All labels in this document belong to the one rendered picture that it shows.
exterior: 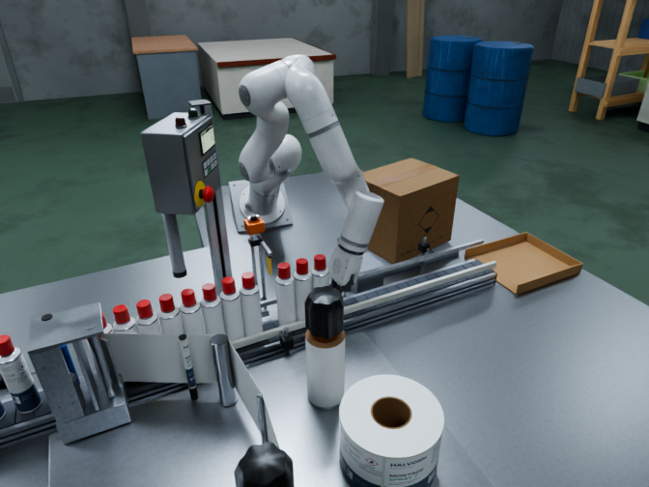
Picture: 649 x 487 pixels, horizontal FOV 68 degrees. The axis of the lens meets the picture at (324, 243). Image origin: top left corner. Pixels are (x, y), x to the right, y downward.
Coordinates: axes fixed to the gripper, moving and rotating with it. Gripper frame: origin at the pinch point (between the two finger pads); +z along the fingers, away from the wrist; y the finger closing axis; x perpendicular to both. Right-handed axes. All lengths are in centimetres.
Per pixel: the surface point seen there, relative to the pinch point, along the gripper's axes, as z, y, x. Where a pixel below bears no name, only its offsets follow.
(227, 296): 0.9, 1.2, -33.0
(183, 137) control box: -37, 1, -52
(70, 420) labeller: 24, 16, -66
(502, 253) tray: -15, -9, 74
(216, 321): 7.4, 2.8, -34.8
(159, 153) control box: -32, -2, -55
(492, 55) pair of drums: -121, -333, 345
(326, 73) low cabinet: -45, -524, 253
